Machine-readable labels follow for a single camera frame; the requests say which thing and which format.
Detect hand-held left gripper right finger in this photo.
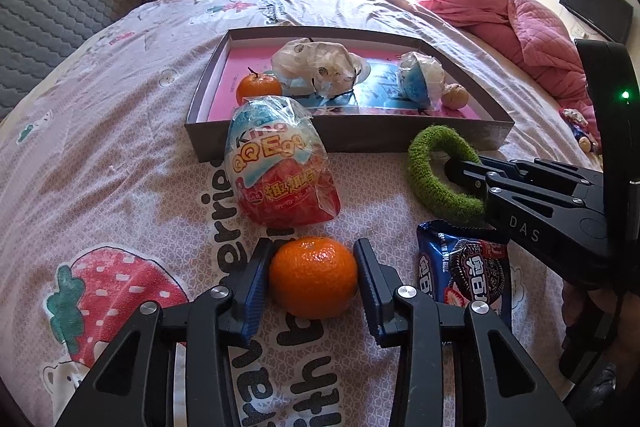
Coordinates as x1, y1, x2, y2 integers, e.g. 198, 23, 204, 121
352, 237, 576, 427

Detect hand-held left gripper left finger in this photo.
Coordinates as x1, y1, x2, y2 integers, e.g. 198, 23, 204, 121
55, 237, 275, 427

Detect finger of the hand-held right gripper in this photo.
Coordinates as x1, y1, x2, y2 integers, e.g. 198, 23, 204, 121
443, 158, 586, 208
475, 157, 603, 195

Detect green fuzzy scrunchie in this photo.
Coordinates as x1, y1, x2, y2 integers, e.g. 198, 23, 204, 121
407, 125, 488, 223

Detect orange mandarin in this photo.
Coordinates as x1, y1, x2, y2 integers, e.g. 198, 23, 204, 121
236, 69, 283, 108
269, 236, 359, 320

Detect brown walnut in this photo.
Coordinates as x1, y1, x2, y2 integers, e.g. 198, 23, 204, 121
444, 83, 470, 110

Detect blue cookie packet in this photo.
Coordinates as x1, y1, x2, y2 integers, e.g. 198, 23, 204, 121
416, 219, 513, 330

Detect grey shallow cardboard box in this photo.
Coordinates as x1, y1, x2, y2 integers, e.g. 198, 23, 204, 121
185, 28, 516, 164

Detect small toy egg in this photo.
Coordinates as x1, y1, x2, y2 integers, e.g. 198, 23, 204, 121
396, 52, 446, 110

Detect large toy egg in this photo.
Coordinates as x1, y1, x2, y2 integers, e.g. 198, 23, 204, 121
223, 96, 343, 229

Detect cream scrunchie with black trim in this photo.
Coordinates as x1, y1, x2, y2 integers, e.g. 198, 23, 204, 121
271, 38, 363, 100

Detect person's right hand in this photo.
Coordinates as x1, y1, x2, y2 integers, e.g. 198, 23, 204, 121
561, 281, 640, 368

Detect small toy figure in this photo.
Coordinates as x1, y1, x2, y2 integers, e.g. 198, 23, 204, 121
560, 108, 601, 154

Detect pink quilted blanket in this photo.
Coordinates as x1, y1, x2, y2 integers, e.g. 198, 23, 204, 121
409, 0, 608, 132

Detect black flat television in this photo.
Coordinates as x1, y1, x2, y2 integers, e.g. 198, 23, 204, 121
559, 0, 635, 44

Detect pink strawberry print bed sheet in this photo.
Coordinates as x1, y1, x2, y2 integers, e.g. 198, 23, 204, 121
0, 0, 606, 427

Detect grey quilted headboard cover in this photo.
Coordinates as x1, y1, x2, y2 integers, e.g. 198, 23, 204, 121
0, 0, 151, 118

